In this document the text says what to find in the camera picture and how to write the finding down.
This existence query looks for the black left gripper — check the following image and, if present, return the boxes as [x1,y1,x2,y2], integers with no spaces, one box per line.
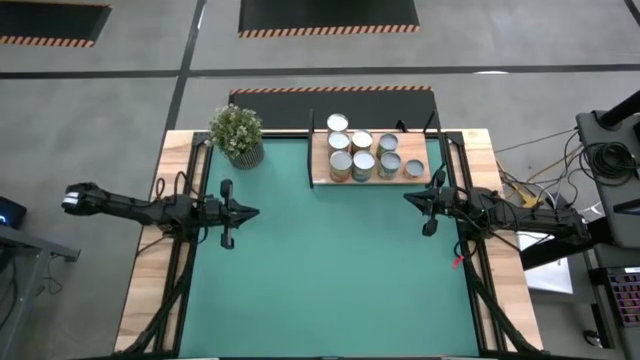
[220,178,260,250]

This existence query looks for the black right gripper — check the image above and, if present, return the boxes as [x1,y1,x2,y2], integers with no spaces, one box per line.
[403,168,447,238]

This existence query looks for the blue peas can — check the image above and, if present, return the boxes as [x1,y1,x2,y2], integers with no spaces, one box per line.
[351,150,377,184]

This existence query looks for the orange pineapple can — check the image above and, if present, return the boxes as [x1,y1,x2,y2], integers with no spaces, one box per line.
[350,129,374,155]

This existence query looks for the tin can with silver lid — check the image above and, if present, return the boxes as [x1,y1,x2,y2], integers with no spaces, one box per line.
[326,112,350,135]

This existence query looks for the artificial plant in striped pot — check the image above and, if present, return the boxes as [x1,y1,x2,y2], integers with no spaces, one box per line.
[207,103,266,171]

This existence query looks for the black floor mat striped edge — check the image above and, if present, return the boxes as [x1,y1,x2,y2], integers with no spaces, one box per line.
[238,0,421,40]
[228,85,441,132]
[0,0,112,49]

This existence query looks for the white box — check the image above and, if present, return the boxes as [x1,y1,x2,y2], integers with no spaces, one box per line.
[514,227,575,296]

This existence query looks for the grey equipment cart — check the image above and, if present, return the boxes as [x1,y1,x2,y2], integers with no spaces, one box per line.
[574,109,640,249]

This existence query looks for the black desk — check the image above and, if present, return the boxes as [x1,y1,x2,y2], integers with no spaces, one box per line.
[582,244,640,360]

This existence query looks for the grey desk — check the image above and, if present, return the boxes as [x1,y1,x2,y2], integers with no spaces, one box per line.
[0,222,81,351]

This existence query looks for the black pole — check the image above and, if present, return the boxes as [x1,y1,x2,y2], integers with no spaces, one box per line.
[597,89,640,129]

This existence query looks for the black computer keyboard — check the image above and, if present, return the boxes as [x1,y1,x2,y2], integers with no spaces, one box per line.
[607,269,640,329]

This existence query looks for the wooden shelf with black frame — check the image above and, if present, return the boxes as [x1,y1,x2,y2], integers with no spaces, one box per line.
[308,107,449,190]

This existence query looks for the yellow cable plug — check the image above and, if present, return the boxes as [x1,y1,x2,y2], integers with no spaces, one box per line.
[509,159,579,209]

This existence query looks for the black aluminium station frame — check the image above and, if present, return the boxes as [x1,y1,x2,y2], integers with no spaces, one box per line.
[113,128,619,360]

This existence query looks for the black coiled cable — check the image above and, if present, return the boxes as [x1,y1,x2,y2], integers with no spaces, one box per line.
[579,140,640,182]

